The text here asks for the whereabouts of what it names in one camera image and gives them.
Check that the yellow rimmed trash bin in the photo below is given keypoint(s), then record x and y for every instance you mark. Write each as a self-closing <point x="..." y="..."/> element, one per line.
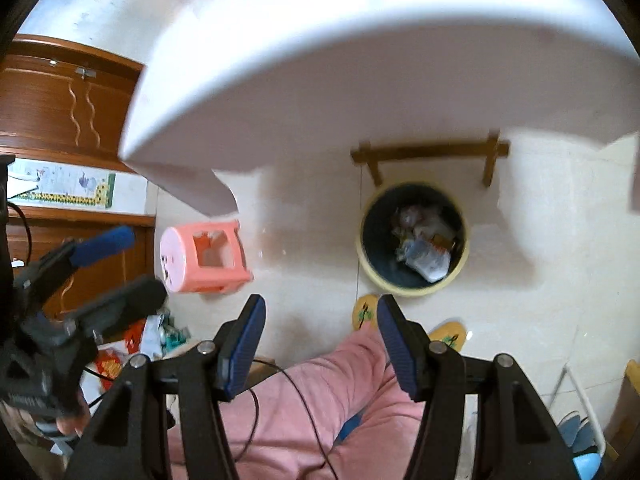
<point x="380" y="240"/>

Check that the wooden furniture piece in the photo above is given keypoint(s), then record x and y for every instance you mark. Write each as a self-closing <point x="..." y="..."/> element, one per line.
<point x="631" y="395"/>

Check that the person's pink trousers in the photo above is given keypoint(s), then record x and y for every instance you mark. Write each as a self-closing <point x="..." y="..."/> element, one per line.
<point x="300" y="435"/>

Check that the pile of colourful packets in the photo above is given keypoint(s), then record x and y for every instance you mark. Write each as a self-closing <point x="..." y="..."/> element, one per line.
<point x="120" y="355"/>

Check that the wooden cabinet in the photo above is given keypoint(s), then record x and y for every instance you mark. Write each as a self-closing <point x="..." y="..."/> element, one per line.
<point x="45" y="105"/>

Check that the printed paper strip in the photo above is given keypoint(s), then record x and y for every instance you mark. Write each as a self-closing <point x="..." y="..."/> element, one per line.
<point x="65" y="180"/>

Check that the pink plastic stool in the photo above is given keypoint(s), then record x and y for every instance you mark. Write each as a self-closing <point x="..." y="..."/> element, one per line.
<point x="175" y="260"/>

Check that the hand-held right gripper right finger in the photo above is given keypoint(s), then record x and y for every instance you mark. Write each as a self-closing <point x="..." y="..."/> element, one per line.
<point x="400" y="350"/>

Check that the pile of crumpled wrappers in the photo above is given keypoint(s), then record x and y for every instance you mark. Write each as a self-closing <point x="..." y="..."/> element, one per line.
<point x="425" y="260"/>

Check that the person's left hand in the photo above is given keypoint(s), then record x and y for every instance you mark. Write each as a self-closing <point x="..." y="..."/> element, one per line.
<point x="72" y="422"/>

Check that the white table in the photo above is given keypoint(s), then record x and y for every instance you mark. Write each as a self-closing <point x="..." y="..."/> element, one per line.
<point x="350" y="60"/>

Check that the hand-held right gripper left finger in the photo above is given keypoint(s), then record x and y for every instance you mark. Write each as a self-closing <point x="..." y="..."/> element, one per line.
<point x="245" y="350"/>

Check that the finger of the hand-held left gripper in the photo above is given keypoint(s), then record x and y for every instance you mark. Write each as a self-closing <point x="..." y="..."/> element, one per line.
<point x="130" y="300"/>
<point x="100" y="246"/>

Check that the wooden table foot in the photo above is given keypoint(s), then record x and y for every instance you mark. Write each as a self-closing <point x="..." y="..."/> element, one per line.
<point x="430" y="151"/>

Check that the blue slipper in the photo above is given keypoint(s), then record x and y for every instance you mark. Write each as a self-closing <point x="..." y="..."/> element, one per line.
<point x="587" y="437"/>
<point x="570" y="427"/>

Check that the yellow slipper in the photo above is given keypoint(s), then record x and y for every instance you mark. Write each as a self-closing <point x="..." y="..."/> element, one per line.
<point x="452" y="332"/>
<point x="364" y="312"/>

